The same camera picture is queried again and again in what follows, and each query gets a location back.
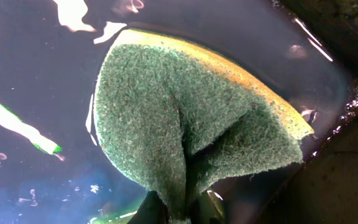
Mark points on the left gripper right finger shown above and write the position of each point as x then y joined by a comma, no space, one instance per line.
209,209

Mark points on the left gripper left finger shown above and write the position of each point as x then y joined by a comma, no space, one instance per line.
151,211

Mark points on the green yellow sponge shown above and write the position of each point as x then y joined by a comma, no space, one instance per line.
176,118

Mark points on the black water tray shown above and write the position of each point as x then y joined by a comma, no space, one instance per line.
47,75

